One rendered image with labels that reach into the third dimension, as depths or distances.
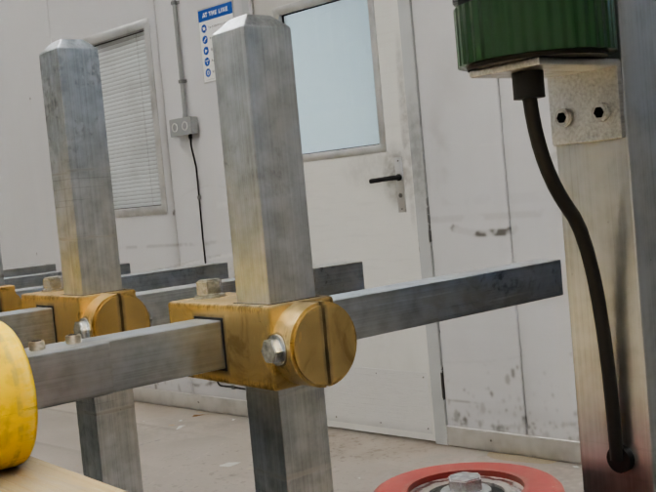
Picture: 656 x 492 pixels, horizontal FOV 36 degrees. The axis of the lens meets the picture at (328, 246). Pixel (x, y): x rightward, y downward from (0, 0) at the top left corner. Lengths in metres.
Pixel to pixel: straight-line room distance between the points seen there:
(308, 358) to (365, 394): 3.71
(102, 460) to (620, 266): 0.52
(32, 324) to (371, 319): 0.29
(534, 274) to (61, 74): 0.41
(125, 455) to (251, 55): 0.37
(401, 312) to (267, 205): 0.17
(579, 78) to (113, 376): 0.31
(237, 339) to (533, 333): 3.12
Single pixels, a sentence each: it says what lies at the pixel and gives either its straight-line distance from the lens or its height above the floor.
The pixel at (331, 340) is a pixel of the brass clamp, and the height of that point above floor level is 0.95.
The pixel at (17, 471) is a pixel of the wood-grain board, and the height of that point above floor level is 0.90.
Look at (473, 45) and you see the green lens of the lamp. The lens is 0.38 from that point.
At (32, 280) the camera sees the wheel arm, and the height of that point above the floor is 0.95.
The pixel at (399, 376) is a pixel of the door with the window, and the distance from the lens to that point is 4.13.
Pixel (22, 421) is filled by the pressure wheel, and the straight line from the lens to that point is 0.54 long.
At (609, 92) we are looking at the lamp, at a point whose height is 1.06.
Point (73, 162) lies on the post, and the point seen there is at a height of 1.08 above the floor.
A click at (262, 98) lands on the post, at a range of 0.59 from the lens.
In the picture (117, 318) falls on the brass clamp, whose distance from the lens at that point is 0.79.
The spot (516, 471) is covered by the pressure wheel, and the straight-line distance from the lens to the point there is 0.44.
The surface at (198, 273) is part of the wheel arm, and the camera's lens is 1.20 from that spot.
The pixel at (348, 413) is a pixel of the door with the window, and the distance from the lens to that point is 4.37.
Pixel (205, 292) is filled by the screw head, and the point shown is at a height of 0.98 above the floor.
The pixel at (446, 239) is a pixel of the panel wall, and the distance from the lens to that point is 3.87.
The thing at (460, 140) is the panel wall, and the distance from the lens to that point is 3.80.
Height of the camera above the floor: 1.03
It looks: 3 degrees down
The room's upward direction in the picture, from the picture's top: 5 degrees counter-clockwise
